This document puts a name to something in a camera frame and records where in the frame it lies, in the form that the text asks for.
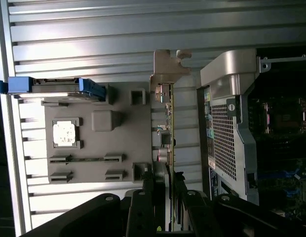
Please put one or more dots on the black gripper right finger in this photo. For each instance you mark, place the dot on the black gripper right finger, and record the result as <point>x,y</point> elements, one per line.
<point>192,212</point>

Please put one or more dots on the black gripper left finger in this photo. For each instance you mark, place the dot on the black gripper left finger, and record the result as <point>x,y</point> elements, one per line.
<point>140,212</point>

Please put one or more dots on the green RAM stick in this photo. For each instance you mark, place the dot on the green RAM stick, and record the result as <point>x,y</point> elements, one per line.
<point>86,159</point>

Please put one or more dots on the grey parts rack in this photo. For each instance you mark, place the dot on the grey parts rack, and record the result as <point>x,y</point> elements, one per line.
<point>93,148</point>

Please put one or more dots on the black open PC case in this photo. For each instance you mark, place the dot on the black open PC case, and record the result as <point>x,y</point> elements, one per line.
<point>244,148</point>

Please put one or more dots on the blue expansion slot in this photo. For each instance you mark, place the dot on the blue expansion slot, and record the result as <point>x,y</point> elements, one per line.
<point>274,174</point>

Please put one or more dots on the green motherboard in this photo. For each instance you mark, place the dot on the green motherboard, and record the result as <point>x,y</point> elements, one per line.
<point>279,187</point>

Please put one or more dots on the silver CPU chip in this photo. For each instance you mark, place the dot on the silver CPU chip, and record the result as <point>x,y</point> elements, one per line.
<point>64,133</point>

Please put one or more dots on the CPU socket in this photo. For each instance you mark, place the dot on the CPU socket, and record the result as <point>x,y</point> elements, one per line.
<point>287,118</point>

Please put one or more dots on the hard disk in blue caddy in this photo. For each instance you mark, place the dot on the hard disk in blue caddy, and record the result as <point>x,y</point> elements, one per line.
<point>19,85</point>

